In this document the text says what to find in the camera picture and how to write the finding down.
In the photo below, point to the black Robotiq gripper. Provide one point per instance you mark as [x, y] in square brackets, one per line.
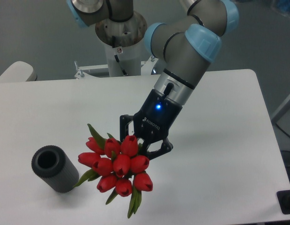
[152, 123]

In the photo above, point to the red tulip bouquet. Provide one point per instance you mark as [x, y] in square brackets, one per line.
[119, 167]

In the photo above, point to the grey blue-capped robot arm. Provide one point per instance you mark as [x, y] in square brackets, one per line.
[187, 47]

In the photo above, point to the dark grey ribbed vase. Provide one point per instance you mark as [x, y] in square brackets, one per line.
[53, 166]

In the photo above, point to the white chair armrest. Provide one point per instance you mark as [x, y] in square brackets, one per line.
[18, 72]

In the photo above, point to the black device at table edge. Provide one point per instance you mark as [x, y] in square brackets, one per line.
[284, 201]

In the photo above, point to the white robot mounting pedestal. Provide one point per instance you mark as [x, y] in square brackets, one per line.
[123, 46]

